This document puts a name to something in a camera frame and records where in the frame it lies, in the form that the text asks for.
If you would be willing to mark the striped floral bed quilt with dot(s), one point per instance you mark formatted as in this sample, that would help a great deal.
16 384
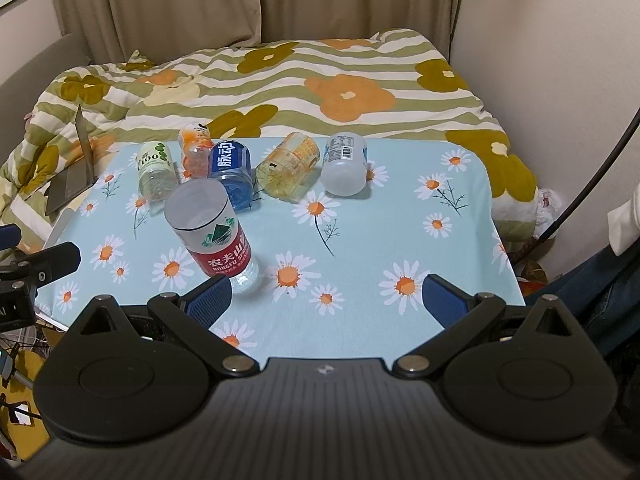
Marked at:
393 85

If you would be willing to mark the daisy print blue tablecloth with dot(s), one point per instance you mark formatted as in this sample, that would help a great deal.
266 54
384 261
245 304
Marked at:
337 277

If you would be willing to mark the red label bottle cup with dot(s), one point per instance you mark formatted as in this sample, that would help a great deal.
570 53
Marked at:
201 214

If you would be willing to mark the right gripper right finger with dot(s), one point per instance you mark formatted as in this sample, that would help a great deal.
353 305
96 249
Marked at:
463 317

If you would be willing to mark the yellow label bottle cup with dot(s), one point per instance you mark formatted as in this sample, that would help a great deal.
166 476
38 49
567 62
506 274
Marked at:
283 172

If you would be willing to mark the orange label bottle cup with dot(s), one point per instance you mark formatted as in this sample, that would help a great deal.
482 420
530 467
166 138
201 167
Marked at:
195 145

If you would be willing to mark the white blue label bottle cup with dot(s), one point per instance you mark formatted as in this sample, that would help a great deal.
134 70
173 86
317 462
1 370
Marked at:
344 164

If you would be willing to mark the grey bed headboard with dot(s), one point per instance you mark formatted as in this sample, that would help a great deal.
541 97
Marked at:
21 91

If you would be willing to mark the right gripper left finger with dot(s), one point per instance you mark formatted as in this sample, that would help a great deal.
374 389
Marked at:
190 316

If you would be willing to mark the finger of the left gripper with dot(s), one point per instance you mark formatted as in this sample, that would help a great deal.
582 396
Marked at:
10 236
50 264

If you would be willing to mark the white plastic bag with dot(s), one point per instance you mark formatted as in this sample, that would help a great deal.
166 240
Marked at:
549 207

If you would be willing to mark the grey open laptop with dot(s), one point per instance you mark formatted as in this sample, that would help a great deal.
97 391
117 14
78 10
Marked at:
76 178

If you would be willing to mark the green label bottle cup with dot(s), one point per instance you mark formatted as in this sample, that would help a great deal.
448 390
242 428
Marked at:
157 176

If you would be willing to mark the beige curtain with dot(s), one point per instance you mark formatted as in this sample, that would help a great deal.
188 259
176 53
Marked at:
166 29

